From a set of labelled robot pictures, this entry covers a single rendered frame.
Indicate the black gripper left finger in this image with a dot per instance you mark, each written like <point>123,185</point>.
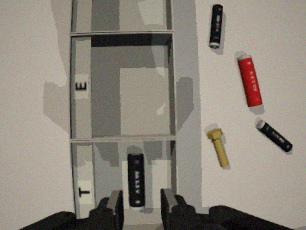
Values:
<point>100,218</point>

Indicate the brass bolt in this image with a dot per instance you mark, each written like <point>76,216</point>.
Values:
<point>215,136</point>

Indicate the grey rack of bins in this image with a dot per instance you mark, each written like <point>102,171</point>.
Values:
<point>131,77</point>

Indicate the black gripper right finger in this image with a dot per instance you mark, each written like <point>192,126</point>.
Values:
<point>183,217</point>

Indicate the red battery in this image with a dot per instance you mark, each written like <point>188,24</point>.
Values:
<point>249,80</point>

